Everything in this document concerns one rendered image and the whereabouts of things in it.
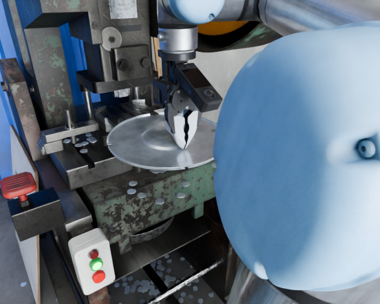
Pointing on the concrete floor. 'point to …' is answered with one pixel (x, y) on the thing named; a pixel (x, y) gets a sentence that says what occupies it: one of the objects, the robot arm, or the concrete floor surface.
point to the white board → (18, 149)
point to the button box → (81, 258)
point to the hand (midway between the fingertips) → (185, 145)
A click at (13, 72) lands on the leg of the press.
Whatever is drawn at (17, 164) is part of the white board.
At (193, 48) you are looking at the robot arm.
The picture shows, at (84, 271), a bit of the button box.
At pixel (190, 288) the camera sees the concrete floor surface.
